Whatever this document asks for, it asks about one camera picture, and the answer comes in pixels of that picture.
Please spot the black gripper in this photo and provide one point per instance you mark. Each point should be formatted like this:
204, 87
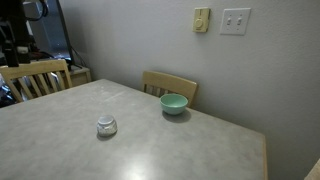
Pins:
10, 55

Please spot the silver jar lid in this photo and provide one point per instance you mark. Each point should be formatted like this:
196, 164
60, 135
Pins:
106, 119

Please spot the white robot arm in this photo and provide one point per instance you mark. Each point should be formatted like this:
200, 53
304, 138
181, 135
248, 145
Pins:
13, 16

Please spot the light wooden chair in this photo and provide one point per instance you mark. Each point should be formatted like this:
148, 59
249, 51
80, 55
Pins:
170, 83
33, 68

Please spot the black stand pole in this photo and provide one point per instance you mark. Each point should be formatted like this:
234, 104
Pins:
65, 33

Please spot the small wooden side cabinet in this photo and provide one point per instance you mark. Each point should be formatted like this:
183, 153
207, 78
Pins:
80, 76

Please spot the teal bowl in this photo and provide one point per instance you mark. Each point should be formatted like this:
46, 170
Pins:
173, 104

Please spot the beige furniture corner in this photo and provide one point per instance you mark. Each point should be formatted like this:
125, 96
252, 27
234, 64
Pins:
315, 173

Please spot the beige wall thermostat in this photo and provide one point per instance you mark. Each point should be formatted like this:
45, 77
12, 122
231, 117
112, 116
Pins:
201, 20

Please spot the white double light switch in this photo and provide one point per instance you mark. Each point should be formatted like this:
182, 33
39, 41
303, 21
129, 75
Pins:
235, 21

